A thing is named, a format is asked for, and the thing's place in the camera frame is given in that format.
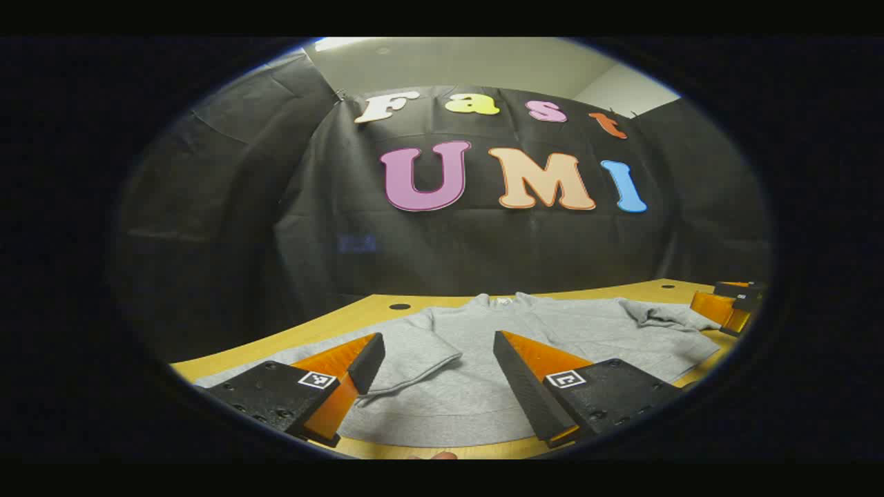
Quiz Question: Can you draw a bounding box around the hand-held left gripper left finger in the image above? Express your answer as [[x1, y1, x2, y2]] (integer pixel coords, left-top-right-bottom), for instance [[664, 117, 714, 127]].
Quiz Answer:
[[195, 333, 385, 448]]

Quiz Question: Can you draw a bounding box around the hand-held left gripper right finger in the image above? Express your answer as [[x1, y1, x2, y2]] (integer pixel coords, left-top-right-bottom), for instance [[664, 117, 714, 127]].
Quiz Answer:
[[493, 330, 684, 449]]

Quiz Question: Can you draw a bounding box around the grey sweatshirt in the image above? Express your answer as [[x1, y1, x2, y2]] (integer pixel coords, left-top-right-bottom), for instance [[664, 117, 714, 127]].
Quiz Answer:
[[195, 292, 722, 448]]

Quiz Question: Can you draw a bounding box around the black backdrop cloth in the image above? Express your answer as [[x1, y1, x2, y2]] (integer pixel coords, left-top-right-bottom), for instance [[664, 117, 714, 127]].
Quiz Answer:
[[114, 52, 773, 363]]

